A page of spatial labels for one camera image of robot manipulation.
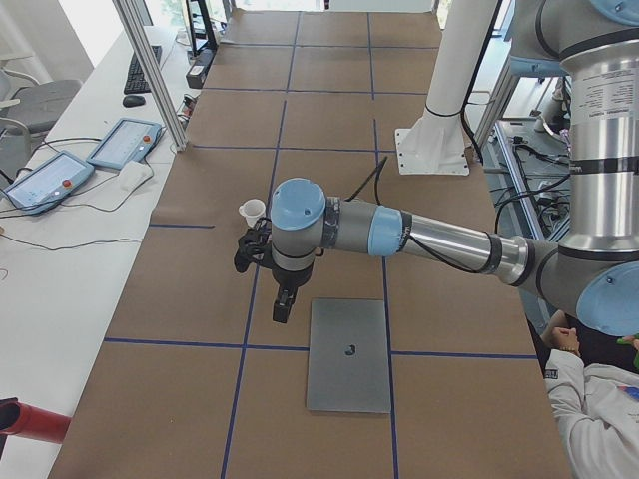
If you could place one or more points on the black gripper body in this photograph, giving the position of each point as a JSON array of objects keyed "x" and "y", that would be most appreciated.
[{"x": 291, "y": 279}]

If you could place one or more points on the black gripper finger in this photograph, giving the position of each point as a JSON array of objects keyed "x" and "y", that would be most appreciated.
[{"x": 282, "y": 306}]

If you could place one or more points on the white plastic cup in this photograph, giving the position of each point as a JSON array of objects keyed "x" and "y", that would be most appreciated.
[{"x": 252, "y": 210}]

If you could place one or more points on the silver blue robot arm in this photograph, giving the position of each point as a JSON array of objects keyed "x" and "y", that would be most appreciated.
[{"x": 592, "y": 273}]

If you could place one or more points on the white cloth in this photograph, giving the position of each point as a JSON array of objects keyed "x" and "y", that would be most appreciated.
[{"x": 133, "y": 175}]

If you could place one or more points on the far blue teach pendant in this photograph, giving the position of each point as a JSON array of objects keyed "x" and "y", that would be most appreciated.
[{"x": 130, "y": 140}]

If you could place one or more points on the blue teach pendant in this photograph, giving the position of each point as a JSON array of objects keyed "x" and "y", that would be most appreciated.
[
  {"x": 49, "y": 184},
  {"x": 130, "y": 140}
]

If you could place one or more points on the black box on table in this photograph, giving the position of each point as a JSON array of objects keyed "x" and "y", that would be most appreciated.
[{"x": 197, "y": 74}]

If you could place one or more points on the black computer mouse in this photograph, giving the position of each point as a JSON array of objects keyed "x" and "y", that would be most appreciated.
[{"x": 133, "y": 101}]

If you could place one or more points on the near blue teach pendant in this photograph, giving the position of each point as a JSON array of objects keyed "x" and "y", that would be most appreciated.
[{"x": 49, "y": 184}]

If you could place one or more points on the black keyboard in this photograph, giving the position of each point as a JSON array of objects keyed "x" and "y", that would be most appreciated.
[{"x": 136, "y": 82}]

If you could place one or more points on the red tube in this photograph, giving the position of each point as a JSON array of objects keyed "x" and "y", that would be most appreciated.
[{"x": 28, "y": 421}]

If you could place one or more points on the grey office chair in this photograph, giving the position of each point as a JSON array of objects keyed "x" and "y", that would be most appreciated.
[{"x": 38, "y": 107}]

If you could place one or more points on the person in white shirt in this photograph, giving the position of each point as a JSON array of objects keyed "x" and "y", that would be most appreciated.
[{"x": 591, "y": 381}]

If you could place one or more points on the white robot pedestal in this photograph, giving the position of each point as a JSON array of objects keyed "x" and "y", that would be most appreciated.
[{"x": 434, "y": 145}]

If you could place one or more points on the aluminium frame post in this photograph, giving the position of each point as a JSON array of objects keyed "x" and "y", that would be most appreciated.
[{"x": 134, "y": 28}]

